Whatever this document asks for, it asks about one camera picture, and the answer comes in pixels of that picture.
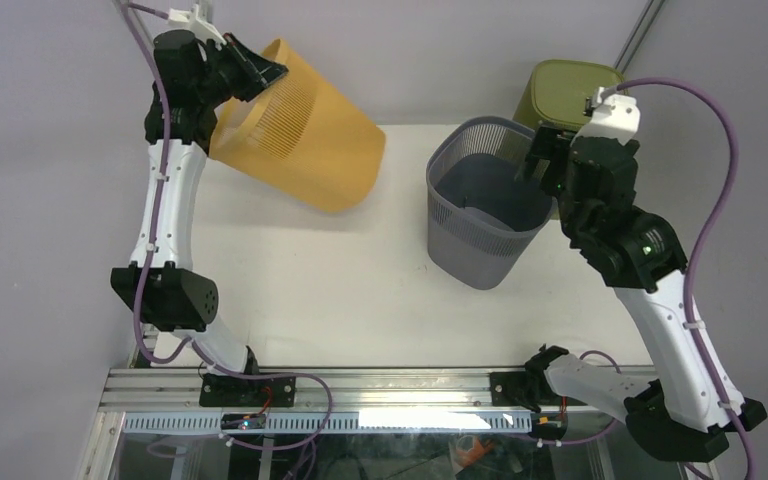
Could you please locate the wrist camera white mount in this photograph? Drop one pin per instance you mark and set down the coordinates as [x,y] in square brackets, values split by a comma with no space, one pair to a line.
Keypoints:
[205,33]
[612,115]

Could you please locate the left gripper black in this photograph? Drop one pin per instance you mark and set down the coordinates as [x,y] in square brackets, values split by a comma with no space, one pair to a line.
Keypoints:
[266,71]

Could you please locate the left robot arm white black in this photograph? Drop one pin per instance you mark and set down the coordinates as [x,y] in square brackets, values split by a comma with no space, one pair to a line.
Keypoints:
[172,306]

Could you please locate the green slatted plastic basket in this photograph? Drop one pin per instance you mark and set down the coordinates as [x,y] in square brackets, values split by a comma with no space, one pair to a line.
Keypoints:
[557,90]

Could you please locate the white slotted cable duct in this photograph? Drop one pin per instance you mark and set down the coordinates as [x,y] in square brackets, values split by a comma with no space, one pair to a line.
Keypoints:
[364,421]

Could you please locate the right aluminium frame post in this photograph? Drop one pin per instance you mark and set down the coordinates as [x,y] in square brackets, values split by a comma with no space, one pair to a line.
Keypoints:
[638,34]

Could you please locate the grey slatted plastic basket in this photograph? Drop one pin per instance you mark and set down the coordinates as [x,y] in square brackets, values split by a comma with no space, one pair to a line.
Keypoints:
[480,216]

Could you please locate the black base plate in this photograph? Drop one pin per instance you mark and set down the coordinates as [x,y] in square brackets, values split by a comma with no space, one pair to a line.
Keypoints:
[225,391]
[518,388]

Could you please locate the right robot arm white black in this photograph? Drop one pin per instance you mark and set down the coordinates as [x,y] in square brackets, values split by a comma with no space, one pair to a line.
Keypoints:
[686,413]

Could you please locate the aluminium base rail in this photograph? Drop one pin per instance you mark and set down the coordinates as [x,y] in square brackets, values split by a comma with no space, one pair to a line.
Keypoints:
[178,389]

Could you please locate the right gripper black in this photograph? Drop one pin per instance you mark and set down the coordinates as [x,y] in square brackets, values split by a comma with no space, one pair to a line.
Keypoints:
[549,143]

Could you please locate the left aluminium frame post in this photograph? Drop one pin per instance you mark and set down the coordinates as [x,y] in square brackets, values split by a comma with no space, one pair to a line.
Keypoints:
[199,12]

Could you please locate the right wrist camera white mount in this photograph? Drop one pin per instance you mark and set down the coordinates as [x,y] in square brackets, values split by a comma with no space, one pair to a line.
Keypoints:
[612,115]

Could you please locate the yellow slatted plastic basket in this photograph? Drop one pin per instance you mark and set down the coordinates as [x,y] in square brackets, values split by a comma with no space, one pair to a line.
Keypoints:
[303,137]

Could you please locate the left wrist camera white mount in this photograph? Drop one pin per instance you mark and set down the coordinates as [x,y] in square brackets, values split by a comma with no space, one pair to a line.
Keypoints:
[205,33]

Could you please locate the aluminium frame post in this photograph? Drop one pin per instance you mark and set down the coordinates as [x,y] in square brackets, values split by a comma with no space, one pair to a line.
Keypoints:
[199,12]
[638,34]

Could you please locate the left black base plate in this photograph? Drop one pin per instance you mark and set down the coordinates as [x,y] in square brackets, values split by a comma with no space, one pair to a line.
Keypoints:
[225,391]

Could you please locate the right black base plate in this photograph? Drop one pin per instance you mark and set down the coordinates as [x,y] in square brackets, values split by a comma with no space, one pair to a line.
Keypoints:
[518,388]

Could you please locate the orange object under table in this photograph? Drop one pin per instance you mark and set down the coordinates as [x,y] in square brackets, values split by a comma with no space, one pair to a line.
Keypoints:
[469,449]

